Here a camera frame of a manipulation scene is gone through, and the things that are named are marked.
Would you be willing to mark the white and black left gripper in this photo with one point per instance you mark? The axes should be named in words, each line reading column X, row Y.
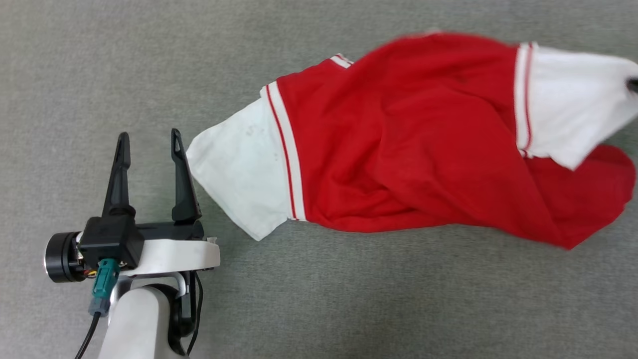
column 179, row 254

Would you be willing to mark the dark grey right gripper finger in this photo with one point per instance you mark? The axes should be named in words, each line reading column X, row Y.
column 633, row 86

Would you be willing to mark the red and white shirt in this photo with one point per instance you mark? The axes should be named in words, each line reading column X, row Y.
column 398, row 149

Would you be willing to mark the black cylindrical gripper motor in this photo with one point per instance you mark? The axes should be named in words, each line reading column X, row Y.
column 61, row 257

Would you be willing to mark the grey fabric sofa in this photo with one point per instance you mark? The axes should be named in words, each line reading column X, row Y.
column 319, row 309

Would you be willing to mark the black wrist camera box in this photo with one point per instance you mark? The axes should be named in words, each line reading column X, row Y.
column 112, row 239

